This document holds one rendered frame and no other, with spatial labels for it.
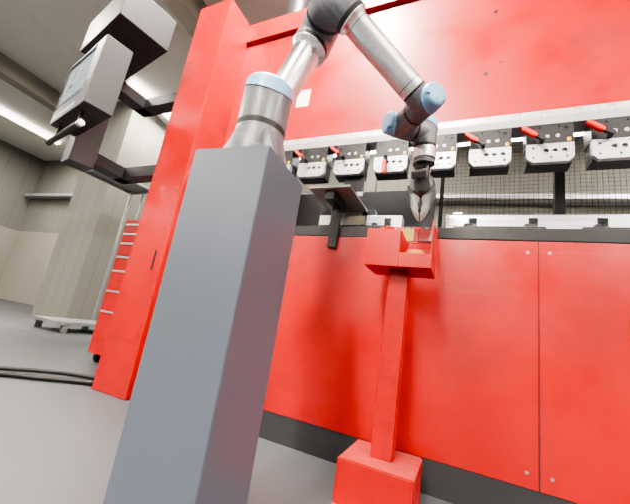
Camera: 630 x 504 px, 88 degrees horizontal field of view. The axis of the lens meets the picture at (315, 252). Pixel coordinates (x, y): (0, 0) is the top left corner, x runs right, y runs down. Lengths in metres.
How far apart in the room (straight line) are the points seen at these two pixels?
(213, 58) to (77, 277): 3.98
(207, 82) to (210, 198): 1.53
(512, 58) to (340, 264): 1.15
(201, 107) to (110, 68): 0.44
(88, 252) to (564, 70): 5.32
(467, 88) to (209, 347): 1.50
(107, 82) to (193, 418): 1.60
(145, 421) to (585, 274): 1.22
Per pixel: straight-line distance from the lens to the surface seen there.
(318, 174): 1.66
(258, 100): 0.80
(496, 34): 1.91
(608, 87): 1.73
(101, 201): 5.68
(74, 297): 5.50
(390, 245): 1.03
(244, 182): 0.65
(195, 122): 2.04
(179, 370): 0.64
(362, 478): 1.03
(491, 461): 1.26
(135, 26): 2.15
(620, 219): 1.50
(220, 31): 2.39
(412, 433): 1.26
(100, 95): 1.88
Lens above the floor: 0.45
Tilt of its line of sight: 13 degrees up
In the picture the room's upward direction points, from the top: 9 degrees clockwise
